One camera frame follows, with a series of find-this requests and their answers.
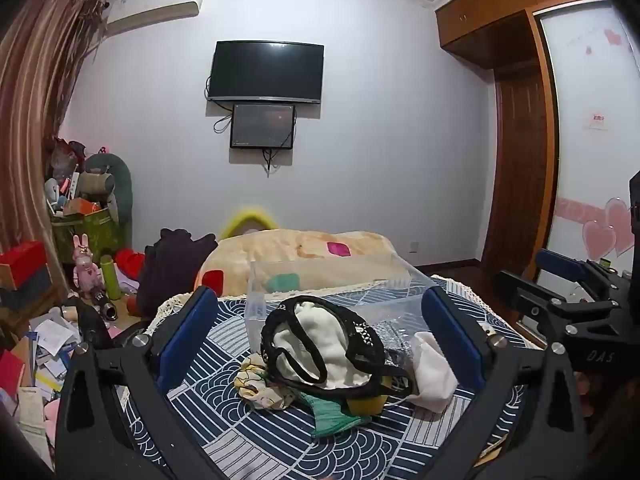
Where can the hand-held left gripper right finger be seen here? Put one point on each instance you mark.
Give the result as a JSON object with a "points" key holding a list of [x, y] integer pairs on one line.
{"points": [[450, 335]]}

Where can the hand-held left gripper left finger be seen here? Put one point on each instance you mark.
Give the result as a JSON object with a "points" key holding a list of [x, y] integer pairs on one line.
{"points": [[187, 340]]}

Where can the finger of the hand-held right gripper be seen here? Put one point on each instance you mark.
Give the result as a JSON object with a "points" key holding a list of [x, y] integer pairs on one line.
{"points": [[525, 295], [560, 261]]}

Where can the white sock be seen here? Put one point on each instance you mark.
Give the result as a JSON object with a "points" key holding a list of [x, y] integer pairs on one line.
{"points": [[432, 375]]}

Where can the silver sequined cloth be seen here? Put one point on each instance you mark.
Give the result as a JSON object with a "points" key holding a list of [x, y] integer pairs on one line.
{"points": [[397, 337]]}

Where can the clear plastic box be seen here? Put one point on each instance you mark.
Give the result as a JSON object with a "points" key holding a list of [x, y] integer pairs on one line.
{"points": [[256, 305]]}

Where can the cream patterned cloth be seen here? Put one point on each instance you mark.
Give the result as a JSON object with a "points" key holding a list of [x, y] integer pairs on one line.
{"points": [[262, 385]]}

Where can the yellow sponge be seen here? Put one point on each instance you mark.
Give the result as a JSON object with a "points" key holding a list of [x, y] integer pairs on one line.
{"points": [[367, 404]]}

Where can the green knitted cloth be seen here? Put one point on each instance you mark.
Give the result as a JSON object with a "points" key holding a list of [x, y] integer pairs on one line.
{"points": [[330, 417]]}

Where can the dark purple plush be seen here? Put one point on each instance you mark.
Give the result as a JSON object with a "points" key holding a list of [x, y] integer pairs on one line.
{"points": [[170, 270]]}

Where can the black flashlight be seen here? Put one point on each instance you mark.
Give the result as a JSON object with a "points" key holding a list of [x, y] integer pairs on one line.
{"points": [[104, 305]]}

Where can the white wardrobe door with hearts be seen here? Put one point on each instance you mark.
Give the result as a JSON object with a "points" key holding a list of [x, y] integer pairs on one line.
{"points": [[585, 170]]}

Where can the red cloth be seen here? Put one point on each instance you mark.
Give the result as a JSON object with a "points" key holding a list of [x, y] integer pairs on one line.
{"points": [[130, 262]]}

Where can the green bottle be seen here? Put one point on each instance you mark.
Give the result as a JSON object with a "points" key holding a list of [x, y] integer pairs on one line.
{"points": [[110, 277]]}

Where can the wooden door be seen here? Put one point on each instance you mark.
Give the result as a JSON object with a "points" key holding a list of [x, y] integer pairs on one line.
{"points": [[520, 170]]}

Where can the blue white patterned tablecloth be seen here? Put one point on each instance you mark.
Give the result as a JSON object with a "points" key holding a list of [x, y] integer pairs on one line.
{"points": [[260, 440]]}

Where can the pink rabbit toy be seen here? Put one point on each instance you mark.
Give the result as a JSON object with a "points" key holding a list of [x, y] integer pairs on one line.
{"points": [[85, 270]]}

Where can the yellow arched cushion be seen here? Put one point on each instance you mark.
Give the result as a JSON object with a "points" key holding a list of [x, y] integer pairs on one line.
{"points": [[232, 222]]}

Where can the beige patchwork pillow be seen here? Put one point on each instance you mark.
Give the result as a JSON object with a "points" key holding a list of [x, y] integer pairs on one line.
{"points": [[280, 250]]}

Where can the pile of papers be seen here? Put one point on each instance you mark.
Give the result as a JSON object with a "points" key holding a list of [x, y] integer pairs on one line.
{"points": [[45, 340]]}

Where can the red white sticker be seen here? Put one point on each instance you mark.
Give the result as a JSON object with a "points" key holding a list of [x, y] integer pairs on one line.
{"points": [[596, 120]]}

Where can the green storage box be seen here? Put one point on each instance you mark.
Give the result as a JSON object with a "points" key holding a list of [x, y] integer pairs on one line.
{"points": [[85, 235]]}

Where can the pink plush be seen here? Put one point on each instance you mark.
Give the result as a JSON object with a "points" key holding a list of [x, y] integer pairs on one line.
{"points": [[51, 415]]}

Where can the green plush toy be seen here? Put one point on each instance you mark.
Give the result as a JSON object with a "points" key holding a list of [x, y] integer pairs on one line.
{"points": [[122, 185]]}

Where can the red box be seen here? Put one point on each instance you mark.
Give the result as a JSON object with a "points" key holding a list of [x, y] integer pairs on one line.
{"points": [[22, 262]]}

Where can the pile of assorted toys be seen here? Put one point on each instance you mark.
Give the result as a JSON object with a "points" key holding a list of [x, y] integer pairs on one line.
{"points": [[62, 180]]}

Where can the small black monitor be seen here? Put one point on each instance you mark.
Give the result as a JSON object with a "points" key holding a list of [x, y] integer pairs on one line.
{"points": [[262, 126]]}

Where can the wooden overhead cabinet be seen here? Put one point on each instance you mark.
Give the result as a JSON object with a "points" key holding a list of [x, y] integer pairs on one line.
{"points": [[480, 15]]}

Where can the striped brown curtain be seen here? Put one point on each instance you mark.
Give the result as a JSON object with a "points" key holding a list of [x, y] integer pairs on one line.
{"points": [[35, 110]]}

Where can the white air conditioner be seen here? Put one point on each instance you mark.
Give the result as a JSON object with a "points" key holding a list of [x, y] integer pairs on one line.
{"points": [[150, 12]]}

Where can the white wall socket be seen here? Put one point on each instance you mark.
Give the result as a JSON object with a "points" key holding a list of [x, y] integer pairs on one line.
{"points": [[414, 247]]}

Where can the wall-mounted black television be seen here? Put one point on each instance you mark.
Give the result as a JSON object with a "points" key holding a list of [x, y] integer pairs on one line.
{"points": [[265, 70]]}

